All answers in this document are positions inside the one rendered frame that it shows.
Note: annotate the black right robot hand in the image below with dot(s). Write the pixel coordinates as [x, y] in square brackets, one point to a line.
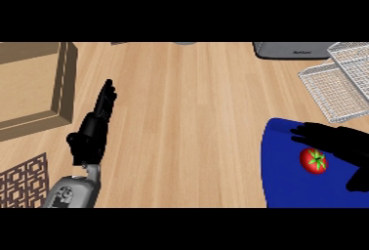
[337, 140]

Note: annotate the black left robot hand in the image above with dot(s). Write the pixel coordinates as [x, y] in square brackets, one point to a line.
[92, 130]

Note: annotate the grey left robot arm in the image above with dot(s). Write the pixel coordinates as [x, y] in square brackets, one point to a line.
[73, 192]

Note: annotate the red tomato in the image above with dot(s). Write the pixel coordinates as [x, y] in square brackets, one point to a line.
[314, 161]

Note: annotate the blue tray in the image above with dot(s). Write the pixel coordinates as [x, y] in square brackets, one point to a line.
[298, 182]

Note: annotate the wooden tray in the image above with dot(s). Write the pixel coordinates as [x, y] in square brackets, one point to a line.
[33, 88]

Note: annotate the brown patterned placemat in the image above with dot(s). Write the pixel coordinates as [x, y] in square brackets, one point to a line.
[25, 185]

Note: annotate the small brown object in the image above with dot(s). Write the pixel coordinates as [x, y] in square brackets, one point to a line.
[119, 43]

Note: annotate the grey appliance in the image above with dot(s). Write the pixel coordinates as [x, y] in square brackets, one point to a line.
[293, 50]

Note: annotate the grey round object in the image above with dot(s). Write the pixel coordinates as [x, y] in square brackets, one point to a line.
[185, 43]

